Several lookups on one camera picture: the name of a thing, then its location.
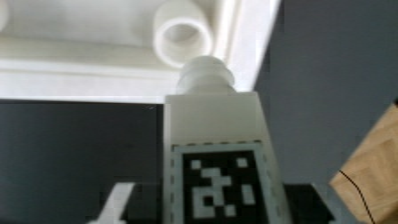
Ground wooden board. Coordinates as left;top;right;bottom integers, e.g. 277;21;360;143
330;104;398;224

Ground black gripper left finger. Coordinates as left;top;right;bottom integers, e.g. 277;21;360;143
87;182;160;224

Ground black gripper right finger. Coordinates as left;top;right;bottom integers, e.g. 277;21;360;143
284;184;334;224

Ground white square tabletop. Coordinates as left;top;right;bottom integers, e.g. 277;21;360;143
0;0;281;104

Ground white table leg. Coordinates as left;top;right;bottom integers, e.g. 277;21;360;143
161;56;293;224

